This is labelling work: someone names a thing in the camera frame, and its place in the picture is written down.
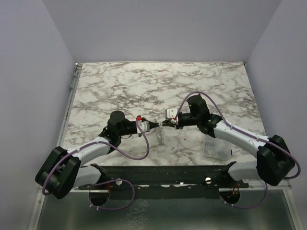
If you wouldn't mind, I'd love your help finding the large metal key ring band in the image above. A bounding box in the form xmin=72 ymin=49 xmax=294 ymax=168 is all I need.
xmin=154 ymin=119 xmax=164 ymax=146

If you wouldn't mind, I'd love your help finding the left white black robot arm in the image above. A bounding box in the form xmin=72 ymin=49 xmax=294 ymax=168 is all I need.
xmin=35 ymin=111 xmax=159 ymax=199

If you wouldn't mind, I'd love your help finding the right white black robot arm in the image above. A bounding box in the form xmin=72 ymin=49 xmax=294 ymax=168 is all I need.
xmin=162 ymin=95 xmax=295 ymax=187

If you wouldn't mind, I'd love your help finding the clear plastic organizer box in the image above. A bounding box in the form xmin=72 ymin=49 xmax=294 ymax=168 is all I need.
xmin=203 ymin=136 xmax=232 ymax=161

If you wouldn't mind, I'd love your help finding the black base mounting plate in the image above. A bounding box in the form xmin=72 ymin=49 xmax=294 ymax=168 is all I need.
xmin=79 ymin=163 xmax=249 ymax=199

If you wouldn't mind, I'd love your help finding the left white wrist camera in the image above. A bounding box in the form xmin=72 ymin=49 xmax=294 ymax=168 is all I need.
xmin=136 ymin=115 xmax=150 ymax=134

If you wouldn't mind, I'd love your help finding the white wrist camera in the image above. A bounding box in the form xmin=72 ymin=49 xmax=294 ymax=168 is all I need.
xmin=165 ymin=108 xmax=178 ymax=125
xmin=136 ymin=115 xmax=150 ymax=134

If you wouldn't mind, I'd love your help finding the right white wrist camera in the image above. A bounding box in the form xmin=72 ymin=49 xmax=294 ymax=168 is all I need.
xmin=165 ymin=108 xmax=178 ymax=125

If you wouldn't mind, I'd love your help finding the aluminium frame rail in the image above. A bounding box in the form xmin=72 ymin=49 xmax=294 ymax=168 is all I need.
xmin=244 ymin=178 xmax=292 ymax=190

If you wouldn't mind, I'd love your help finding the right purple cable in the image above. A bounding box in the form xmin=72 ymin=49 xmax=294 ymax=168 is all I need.
xmin=176 ymin=92 xmax=302 ymax=208

